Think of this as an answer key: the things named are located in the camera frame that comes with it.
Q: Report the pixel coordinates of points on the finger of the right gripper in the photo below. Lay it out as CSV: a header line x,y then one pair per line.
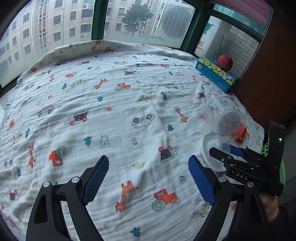
x,y
238,150
221,155

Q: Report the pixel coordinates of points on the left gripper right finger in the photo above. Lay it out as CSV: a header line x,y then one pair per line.
x,y
203,183

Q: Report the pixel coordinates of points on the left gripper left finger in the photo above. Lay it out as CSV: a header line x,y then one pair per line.
x,y
92,179

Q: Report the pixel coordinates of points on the labelled round plastic lid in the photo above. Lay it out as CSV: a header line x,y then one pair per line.
x,y
213,140

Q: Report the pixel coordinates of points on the orange snack wrapper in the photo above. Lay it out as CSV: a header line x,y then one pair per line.
x,y
240,133

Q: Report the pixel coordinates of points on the clear round plastic container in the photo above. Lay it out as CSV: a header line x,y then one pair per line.
x,y
228,122

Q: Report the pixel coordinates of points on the clear plastic cup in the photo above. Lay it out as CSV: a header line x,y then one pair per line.
x,y
206,115

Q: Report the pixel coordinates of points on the person's right hand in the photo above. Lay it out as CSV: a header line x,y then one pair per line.
x,y
270,203

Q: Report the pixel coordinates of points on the blue yellow tissue box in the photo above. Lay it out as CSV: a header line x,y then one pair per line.
x,y
209,68

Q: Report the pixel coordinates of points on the brown wooden wardrobe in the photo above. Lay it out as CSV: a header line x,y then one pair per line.
x,y
267,87

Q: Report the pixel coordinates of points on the red apple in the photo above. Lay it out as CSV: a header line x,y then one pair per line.
x,y
225,62

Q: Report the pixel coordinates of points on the cartoon print white bedsheet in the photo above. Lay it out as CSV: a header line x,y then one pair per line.
x,y
136,104

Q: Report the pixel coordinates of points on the green window frame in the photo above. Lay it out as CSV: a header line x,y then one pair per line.
x,y
30,29

